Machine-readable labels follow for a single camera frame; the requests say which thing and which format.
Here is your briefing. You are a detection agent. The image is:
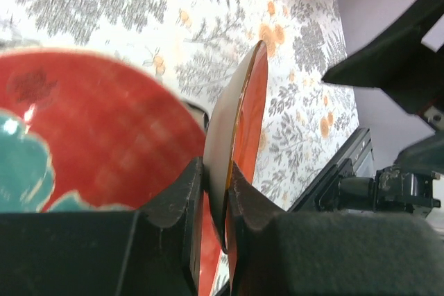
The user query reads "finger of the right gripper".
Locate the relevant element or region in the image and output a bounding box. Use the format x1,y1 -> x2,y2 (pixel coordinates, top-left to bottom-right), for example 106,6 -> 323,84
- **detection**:
323,0 -> 443,116

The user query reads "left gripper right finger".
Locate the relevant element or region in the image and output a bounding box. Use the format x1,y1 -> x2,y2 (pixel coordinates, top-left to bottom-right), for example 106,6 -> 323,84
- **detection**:
227,166 -> 443,295

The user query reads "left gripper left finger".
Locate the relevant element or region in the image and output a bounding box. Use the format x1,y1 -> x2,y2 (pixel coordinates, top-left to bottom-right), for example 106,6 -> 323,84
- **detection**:
1,157 -> 203,295

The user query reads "small red round plate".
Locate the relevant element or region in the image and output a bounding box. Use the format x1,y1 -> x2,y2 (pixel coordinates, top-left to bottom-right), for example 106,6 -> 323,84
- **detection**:
203,40 -> 268,252

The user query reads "red and teal round plate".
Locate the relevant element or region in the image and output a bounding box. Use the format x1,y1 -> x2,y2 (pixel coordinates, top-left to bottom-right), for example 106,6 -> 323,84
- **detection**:
0,48 -> 226,296

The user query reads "square dark rimmed plate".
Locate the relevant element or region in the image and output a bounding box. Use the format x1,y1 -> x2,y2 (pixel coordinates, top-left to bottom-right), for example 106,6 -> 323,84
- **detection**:
181,99 -> 210,133

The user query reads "floral patterned table mat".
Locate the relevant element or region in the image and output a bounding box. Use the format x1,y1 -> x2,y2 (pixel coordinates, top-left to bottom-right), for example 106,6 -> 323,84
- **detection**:
1,0 -> 359,209

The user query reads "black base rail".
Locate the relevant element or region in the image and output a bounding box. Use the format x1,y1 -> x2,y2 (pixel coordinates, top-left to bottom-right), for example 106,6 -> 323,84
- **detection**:
289,128 -> 375,213

